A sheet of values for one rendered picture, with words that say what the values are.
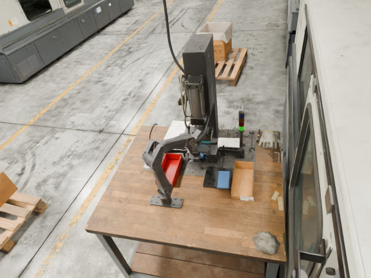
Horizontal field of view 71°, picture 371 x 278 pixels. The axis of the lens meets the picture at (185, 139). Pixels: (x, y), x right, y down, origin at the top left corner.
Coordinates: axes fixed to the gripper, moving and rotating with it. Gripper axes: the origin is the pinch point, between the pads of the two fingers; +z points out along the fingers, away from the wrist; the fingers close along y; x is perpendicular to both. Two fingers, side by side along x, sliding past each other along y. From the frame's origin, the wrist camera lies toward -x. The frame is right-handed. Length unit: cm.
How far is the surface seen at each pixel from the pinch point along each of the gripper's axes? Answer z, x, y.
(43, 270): 70, 138, -93
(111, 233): -12, 40, -55
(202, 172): 9.0, -3.3, -7.9
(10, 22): 127, 428, 289
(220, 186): 1.7, -16.8, -17.7
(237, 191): 2.8, -27.2, -19.7
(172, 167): 9.5, 17.9, -6.1
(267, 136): 22, -45, 27
